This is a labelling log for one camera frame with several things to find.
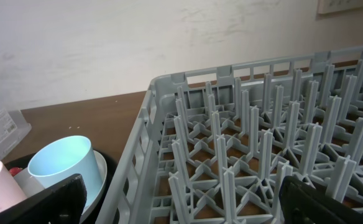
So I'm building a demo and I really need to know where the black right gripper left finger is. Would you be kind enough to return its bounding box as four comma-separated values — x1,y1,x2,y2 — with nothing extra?
0,174,87,224

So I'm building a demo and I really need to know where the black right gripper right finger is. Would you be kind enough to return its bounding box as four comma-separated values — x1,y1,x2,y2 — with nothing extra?
278,176,363,224

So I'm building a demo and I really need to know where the light blue plastic cup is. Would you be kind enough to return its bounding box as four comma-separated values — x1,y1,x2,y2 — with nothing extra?
27,136,103,206

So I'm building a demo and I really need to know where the red snack wrapper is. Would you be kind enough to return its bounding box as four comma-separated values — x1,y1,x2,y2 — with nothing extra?
9,167,23,177

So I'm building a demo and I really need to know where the grey plastic dishwasher rack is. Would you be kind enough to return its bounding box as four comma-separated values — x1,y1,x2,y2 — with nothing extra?
97,46,363,223

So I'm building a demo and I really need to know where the grey round plate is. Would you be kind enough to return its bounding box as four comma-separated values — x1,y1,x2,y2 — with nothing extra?
12,149,108,223

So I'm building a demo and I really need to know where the round black tray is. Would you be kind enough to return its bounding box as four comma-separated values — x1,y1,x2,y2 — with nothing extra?
5,150,117,223

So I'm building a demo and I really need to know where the clear plastic storage bin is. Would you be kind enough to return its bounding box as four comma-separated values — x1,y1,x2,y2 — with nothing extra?
0,108,32,160

